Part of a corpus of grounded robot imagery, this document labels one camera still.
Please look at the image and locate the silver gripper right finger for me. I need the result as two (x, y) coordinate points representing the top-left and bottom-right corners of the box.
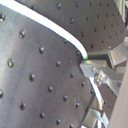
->
(107, 35), (128, 69)

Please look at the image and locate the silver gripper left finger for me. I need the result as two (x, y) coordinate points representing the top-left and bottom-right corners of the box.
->
(80, 60), (123, 95)

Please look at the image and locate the white cable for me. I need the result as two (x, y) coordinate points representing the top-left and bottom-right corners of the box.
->
(0, 0), (105, 111)

